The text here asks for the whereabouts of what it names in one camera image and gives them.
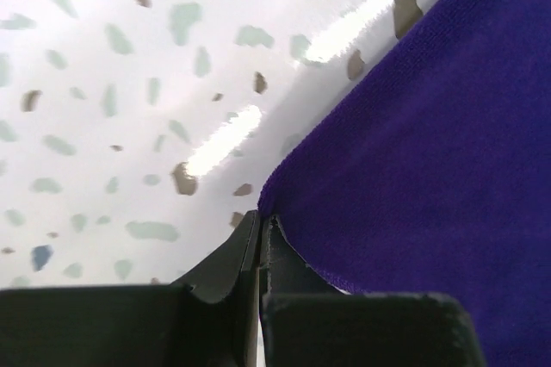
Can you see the purple towel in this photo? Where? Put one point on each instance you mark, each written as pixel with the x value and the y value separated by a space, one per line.
pixel 433 174

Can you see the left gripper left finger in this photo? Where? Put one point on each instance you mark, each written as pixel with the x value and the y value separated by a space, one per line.
pixel 207 317

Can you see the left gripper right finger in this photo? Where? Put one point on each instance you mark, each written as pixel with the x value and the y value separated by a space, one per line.
pixel 308 322

